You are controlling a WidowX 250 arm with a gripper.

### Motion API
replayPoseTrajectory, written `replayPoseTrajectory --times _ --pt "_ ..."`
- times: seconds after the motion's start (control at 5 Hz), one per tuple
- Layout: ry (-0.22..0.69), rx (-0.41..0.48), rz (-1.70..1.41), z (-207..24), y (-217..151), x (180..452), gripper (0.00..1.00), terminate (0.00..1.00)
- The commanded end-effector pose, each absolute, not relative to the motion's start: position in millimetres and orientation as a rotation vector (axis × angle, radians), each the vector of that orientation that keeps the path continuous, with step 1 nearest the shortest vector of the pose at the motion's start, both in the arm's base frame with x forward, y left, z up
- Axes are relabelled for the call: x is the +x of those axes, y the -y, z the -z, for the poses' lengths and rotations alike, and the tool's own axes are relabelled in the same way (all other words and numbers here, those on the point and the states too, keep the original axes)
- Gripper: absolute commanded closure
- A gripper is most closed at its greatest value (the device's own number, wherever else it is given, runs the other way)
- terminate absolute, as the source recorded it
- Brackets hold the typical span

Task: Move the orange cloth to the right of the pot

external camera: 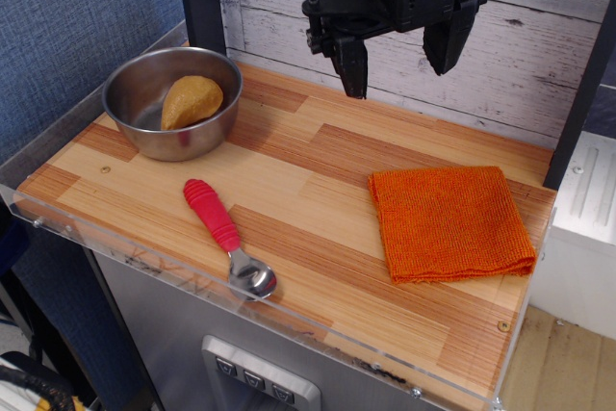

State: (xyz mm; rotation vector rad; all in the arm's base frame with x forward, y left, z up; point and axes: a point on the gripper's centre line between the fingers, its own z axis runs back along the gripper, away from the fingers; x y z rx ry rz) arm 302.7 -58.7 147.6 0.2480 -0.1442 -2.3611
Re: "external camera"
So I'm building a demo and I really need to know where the stainless steel toy cabinet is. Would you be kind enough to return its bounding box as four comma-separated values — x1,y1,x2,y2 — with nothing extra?
90,249,453,411

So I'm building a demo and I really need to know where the orange cloth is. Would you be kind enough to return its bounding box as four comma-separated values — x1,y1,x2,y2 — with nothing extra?
368,167,537,284

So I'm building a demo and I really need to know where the red handled metal spoon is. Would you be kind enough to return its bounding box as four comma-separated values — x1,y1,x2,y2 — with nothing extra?
183,179,277,301

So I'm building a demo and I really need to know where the clear acrylic table guard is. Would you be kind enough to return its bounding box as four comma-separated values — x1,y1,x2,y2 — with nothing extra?
0,20,559,411

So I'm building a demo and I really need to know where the black vertical frame post right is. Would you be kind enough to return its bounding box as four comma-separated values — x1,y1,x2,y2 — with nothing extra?
542,0,615,190

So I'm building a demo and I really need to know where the silver button control panel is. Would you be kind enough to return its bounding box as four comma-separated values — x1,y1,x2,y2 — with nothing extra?
201,335,321,410

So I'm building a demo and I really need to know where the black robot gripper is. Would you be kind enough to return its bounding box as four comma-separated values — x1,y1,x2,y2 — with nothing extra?
302,0,486,99

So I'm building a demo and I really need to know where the white ribbed side appliance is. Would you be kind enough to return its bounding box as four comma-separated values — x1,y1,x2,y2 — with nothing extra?
529,132,615,339

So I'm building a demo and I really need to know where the stainless steel pot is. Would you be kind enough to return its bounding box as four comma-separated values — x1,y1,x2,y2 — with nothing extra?
102,47,243,162

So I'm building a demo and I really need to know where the black yellow object on floor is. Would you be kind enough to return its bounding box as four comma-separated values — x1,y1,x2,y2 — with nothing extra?
1,351,88,411

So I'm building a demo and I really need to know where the tan plastic pear toy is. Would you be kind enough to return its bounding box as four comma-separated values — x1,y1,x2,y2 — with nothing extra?
161,75,223,131

